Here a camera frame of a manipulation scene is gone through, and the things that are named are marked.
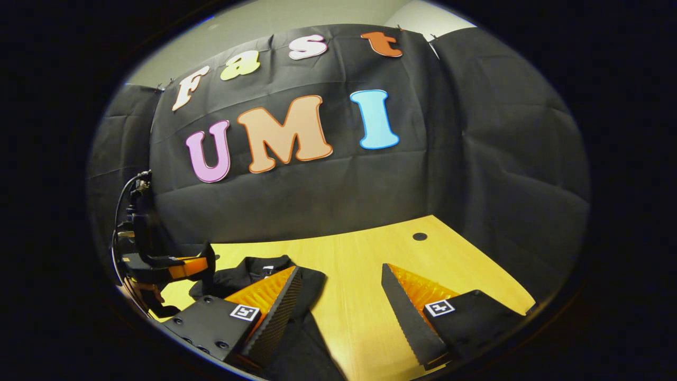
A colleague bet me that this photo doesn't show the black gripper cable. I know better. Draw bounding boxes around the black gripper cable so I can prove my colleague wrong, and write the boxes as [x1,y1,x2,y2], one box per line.
[110,173,143,281]

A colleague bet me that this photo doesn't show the black backdrop cloth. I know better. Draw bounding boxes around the black backdrop cloth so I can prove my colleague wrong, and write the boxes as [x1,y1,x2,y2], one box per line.
[87,24,590,297]

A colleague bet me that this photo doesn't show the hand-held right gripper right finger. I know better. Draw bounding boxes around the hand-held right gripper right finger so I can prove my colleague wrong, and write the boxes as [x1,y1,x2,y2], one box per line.
[381,262,529,371]

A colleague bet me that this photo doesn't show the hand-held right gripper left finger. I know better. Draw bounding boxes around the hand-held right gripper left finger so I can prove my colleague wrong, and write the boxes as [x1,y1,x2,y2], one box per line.
[163,265,304,369]

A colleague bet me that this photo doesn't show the black button shirt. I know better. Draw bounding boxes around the black button shirt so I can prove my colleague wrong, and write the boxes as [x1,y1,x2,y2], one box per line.
[188,255,347,381]

